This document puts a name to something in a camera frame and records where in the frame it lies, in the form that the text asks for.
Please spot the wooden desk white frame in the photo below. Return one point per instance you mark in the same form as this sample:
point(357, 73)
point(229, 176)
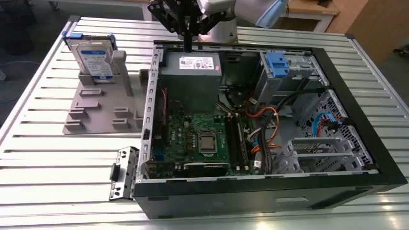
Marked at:
point(315, 7)

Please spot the green motherboard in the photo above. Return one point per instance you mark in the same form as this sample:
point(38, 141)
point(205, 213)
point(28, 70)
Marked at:
point(197, 122)

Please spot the grey power supply unit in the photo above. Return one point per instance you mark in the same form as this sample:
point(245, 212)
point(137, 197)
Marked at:
point(191, 88)

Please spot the grey parts rack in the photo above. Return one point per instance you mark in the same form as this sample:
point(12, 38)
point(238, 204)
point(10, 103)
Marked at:
point(101, 115)

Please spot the black open PC case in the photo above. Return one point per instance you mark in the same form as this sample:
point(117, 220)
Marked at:
point(223, 191)

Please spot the hinged metal slot bracket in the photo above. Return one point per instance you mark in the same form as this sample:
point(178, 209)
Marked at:
point(125, 172)

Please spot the black graphics card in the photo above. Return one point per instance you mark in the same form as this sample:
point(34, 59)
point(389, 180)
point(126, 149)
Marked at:
point(203, 169)

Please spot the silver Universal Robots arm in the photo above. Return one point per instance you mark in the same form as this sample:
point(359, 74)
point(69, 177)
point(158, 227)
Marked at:
point(219, 31)

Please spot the black RAM stick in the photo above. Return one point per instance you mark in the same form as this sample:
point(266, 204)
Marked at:
point(241, 141)

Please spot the hard disk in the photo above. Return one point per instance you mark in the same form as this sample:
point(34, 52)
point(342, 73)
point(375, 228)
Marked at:
point(93, 60)

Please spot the metal optical drive cage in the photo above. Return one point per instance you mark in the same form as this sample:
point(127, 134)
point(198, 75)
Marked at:
point(274, 88)

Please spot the wooden cabinet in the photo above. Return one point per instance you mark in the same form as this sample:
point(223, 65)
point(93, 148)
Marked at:
point(377, 28)

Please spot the silver CPU in socket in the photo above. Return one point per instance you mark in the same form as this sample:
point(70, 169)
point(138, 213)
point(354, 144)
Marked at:
point(207, 143)

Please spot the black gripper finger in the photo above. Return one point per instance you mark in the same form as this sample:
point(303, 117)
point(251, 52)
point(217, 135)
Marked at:
point(210, 22)
point(165, 16)

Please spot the metal disk bay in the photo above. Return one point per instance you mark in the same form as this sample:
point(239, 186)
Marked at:
point(318, 155)

